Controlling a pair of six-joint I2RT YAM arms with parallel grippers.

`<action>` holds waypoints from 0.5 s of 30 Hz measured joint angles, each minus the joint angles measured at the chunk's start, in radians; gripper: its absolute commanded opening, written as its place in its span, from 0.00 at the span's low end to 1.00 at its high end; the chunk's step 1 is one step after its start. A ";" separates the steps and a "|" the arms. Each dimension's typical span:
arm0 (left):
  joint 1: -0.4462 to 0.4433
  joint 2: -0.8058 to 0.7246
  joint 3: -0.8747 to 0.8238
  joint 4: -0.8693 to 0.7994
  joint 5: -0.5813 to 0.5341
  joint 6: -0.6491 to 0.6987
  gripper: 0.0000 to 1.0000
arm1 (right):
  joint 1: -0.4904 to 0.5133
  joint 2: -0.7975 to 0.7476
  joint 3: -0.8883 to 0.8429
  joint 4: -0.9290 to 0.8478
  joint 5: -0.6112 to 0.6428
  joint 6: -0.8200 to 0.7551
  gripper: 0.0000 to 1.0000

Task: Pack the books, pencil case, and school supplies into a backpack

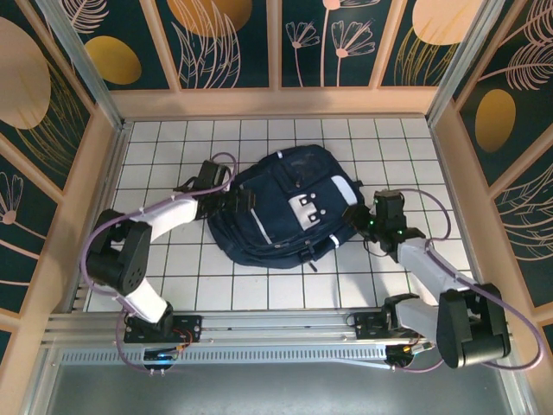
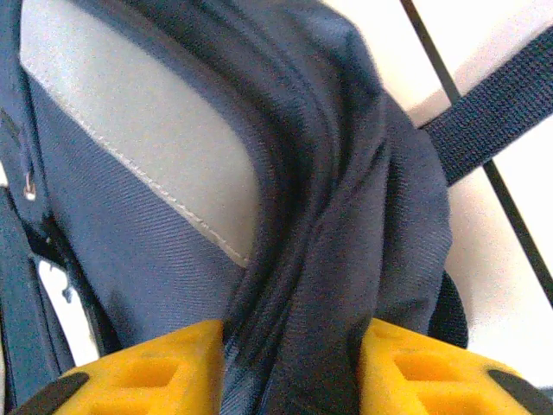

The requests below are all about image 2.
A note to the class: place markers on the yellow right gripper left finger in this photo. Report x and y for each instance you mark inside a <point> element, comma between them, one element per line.
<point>151,380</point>

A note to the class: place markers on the navy blue backpack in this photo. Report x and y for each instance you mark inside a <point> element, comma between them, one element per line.
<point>216,173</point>

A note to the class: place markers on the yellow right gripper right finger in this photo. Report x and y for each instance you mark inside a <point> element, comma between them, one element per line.
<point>432,380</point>

